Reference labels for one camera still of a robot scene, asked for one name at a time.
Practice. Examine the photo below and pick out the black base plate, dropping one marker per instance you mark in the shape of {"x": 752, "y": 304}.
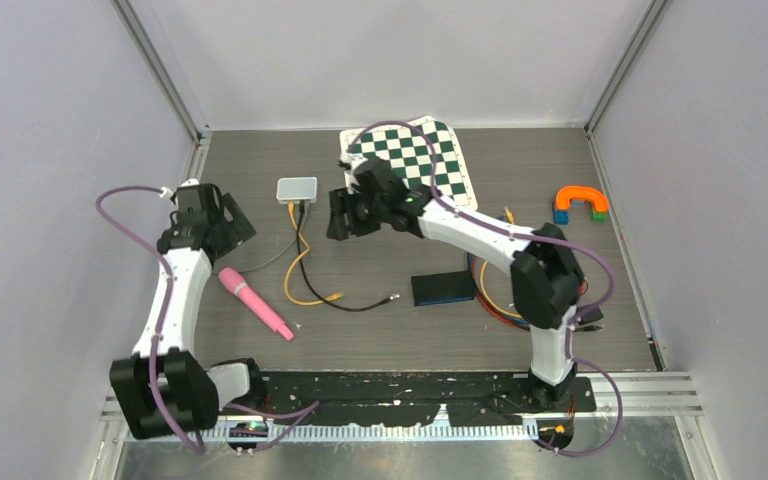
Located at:
{"x": 404, "y": 399}

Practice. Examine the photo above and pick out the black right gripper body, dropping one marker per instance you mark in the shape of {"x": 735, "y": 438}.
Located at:
{"x": 370, "y": 212}

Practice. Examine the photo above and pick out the pink marker pen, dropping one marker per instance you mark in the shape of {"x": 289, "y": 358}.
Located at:
{"x": 237, "y": 285}

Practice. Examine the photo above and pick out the blue toy block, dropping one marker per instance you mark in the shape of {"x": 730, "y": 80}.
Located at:
{"x": 560, "y": 215}

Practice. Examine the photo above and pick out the black network switch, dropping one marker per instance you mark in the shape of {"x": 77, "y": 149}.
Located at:
{"x": 442, "y": 288}

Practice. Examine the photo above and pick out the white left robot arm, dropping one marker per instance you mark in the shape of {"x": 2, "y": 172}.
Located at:
{"x": 160, "y": 387}

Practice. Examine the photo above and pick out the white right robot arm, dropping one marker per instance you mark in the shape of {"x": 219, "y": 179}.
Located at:
{"x": 544, "y": 273}

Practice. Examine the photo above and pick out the small white grey hub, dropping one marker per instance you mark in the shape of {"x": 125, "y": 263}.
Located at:
{"x": 297, "y": 190}

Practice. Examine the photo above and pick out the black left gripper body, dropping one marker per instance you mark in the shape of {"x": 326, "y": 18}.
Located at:
{"x": 217, "y": 219}

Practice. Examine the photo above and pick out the black power adapter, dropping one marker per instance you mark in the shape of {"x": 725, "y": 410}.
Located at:
{"x": 591, "y": 316}

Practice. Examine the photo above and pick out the green white chessboard mat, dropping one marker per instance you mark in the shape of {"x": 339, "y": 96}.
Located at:
{"x": 420, "y": 151}

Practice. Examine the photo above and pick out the orange arch toy block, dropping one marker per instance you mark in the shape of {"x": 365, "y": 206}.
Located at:
{"x": 573, "y": 193}

